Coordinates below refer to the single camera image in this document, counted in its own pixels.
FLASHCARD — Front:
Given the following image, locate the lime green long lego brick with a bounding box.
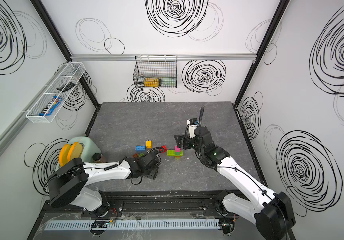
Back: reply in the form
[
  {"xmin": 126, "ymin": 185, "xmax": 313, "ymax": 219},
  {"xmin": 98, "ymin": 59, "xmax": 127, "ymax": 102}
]
[{"xmin": 167, "ymin": 150, "xmax": 183, "ymax": 158}]

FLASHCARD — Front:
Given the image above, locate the yellow lego brick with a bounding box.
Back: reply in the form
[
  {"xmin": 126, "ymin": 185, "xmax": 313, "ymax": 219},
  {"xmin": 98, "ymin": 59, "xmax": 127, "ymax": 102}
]
[{"xmin": 146, "ymin": 141, "xmax": 152, "ymax": 149}]

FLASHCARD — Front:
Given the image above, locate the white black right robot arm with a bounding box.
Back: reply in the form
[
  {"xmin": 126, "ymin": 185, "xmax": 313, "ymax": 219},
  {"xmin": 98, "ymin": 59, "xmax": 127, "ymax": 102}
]
[{"xmin": 174, "ymin": 106, "xmax": 296, "ymax": 240}]

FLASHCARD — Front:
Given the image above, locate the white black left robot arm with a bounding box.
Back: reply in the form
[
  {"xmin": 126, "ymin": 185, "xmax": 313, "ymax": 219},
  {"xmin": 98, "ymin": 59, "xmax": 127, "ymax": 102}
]
[{"xmin": 46, "ymin": 146, "xmax": 167, "ymax": 212}]

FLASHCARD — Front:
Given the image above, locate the blue lego brick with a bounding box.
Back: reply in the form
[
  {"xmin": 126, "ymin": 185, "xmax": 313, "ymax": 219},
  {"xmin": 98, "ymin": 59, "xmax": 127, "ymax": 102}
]
[{"xmin": 135, "ymin": 146, "xmax": 147, "ymax": 151}]

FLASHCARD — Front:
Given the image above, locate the green item in basket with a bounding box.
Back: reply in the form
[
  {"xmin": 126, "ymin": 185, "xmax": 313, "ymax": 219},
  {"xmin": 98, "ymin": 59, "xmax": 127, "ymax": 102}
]
[{"xmin": 159, "ymin": 77, "xmax": 177, "ymax": 88}]

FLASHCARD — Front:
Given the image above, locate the mint green toaster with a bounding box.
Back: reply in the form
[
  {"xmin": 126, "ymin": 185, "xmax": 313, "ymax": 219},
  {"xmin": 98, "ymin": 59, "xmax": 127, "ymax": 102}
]
[{"xmin": 59, "ymin": 137, "xmax": 101, "ymax": 167}]

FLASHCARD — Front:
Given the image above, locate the yellow box in basket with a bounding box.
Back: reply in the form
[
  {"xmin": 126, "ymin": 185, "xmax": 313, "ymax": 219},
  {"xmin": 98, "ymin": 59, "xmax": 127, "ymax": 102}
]
[{"xmin": 144, "ymin": 78, "xmax": 161, "ymax": 88}]

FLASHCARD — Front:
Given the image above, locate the yellow toast slice right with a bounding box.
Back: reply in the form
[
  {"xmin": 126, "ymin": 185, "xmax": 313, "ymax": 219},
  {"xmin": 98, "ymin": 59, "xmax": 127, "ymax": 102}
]
[{"xmin": 68, "ymin": 142, "xmax": 83, "ymax": 161}]

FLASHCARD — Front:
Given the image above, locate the yellow toast slice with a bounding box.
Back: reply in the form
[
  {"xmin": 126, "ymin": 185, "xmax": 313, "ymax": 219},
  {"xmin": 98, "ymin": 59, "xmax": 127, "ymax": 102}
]
[
  {"xmin": 68, "ymin": 142, "xmax": 83, "ymax": 161},
  {"xmin": 59, "ymin": 144, "xmax": 71, "ymax": 167}
]

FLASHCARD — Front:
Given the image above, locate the yellow toast slice left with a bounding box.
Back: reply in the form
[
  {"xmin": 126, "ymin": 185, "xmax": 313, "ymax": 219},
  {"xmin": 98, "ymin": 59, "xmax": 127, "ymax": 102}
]
[{"xmin": 59, "ymin": 144, "xmax": 71, "ymax": 167}]

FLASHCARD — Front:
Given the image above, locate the black remote control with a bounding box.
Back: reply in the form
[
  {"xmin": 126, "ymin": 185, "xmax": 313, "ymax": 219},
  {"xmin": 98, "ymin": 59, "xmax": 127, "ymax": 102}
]
[{"xmin": 57, "ymin": 82, "xmax": 76, "ymax": 93}]

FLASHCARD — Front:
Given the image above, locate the blue candy packet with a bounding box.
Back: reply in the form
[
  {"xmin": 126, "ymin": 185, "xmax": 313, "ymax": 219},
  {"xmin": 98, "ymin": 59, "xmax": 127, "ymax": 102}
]
[{"xmin": 39, "ymin": 96, "xmax": 63, "ymax": 116}]

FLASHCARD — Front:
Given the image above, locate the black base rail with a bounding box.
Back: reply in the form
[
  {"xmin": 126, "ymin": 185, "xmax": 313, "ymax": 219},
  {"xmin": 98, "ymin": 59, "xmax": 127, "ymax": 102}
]
[{"xmin": 78, "ymin": 191, "xmax": 283, "ymax": 218}]

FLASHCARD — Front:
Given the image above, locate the white slotted cable duct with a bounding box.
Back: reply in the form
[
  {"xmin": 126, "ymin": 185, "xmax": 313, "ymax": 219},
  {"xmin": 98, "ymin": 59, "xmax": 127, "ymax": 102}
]
[{"xmin": 44, "ymin": 219, "xmax": 221, "ymax": 231}]

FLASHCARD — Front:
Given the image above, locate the black wire wall basket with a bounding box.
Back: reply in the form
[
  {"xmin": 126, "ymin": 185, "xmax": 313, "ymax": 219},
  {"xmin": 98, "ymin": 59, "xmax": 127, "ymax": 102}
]
[{"xmin": 133, "ymin": 60, "xmax": 177, "ymax": 88}]

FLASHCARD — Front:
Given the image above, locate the aluminium wall rail back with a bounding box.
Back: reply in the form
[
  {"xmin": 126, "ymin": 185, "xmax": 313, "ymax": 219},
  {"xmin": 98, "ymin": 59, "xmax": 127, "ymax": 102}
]
[{"xmin": 71, "ymin": 53, "xmax": 257, "ymax": 62}]

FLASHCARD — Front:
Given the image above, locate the aluminium wall rail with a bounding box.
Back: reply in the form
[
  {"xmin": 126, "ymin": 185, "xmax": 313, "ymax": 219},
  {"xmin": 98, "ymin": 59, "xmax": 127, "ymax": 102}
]
[
  {"xmin": 71, "ymin": 53, "xmax": 257, "ymax": 62},
  {"xmin": 0, "ymin": 62, "xmax": 68, "ymax": 156}
]

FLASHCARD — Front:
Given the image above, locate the white wire shelf basket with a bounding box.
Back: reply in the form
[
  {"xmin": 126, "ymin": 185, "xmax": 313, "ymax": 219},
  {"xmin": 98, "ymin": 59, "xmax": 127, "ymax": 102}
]
[{"xmin": 26, "ymin": 62, "xmax": 86, "ymax": 124}]

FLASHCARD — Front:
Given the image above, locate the black corner frame post right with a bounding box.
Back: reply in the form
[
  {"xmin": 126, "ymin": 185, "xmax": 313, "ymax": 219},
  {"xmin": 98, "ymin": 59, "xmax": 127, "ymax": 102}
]
[{"xmin": 234, "ymin": 0, "xmax": 290, "ymax": 106}]

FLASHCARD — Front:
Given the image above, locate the black corner frame post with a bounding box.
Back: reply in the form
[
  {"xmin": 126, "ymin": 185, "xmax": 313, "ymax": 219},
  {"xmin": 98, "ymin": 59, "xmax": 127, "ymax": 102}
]
[
  {"xmin": 30, "ymin": 0, "xmax": 101, "ymax": 109},
  {"xmin": 234, "ymin": 0, "xmax": 290, "ymax": 106}
]

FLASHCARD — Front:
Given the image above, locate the aluminium wall rail left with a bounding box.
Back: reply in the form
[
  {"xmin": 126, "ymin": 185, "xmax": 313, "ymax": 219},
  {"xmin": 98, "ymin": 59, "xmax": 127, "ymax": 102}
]
[{"xmin": 0, "ymin": 62, "xmax": 68, "ymax": 156}]

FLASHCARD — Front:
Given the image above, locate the black corner frame post left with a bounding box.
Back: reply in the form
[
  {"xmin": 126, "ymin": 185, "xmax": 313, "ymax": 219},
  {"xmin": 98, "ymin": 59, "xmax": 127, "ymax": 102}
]
[{"xmin": 30, "ymin": 0, "xmax": 101, "ymax": 109}]

